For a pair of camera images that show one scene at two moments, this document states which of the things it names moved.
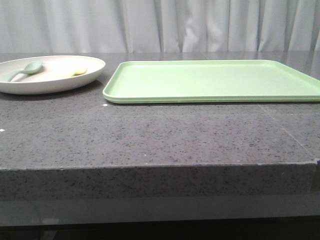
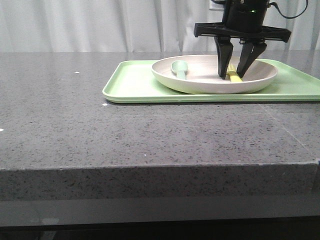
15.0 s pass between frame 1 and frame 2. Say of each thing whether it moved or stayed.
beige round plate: moved
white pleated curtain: stayed
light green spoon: moved
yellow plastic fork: moved
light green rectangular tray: stayed
